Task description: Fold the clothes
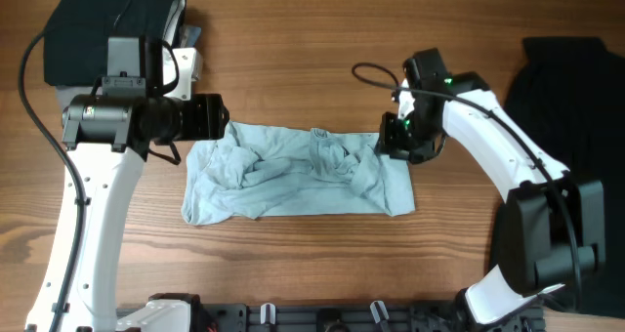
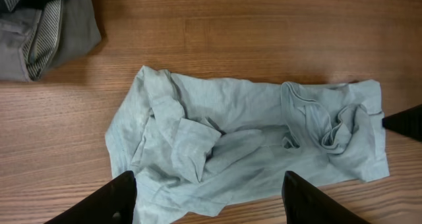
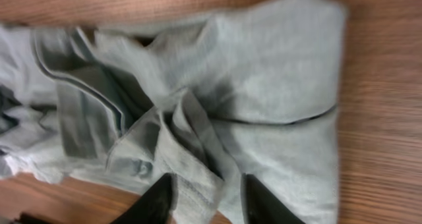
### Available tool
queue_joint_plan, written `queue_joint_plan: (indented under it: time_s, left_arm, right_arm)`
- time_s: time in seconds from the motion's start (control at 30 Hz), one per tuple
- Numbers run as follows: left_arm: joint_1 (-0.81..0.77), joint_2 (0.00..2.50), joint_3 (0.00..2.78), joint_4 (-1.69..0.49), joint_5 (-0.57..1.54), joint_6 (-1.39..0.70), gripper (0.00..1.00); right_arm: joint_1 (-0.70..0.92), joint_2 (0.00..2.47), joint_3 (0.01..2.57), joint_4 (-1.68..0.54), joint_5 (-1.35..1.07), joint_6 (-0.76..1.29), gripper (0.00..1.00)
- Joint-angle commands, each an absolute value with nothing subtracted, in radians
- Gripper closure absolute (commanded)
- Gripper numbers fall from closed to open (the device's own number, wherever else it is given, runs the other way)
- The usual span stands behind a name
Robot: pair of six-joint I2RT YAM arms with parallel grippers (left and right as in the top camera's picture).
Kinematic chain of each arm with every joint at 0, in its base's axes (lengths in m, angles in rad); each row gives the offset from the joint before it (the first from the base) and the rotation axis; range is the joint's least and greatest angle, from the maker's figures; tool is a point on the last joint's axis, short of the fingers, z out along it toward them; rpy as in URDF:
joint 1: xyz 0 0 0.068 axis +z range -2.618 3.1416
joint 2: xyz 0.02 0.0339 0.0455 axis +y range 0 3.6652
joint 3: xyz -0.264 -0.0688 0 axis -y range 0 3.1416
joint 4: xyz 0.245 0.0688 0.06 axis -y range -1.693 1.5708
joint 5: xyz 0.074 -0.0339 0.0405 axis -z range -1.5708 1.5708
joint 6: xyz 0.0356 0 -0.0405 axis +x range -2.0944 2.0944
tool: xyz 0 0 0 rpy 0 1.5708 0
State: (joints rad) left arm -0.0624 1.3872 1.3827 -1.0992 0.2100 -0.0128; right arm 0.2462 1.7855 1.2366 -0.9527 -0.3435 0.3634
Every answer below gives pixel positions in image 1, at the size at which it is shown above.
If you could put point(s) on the light blue t-shirt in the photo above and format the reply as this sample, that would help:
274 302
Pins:
259 171

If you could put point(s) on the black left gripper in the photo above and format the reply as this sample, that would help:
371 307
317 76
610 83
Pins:
208 120

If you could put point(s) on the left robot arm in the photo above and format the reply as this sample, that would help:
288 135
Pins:
143 100

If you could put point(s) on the black t-shirt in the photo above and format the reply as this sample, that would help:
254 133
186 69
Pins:
569 98

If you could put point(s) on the folded blue garment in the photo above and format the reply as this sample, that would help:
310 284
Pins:
189 35

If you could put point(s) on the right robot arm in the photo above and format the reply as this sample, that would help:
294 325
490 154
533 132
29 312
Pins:
552 229

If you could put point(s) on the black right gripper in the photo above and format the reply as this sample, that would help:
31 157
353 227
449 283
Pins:
389 138

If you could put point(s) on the folded dark green trousers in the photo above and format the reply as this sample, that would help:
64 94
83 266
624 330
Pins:
75 48

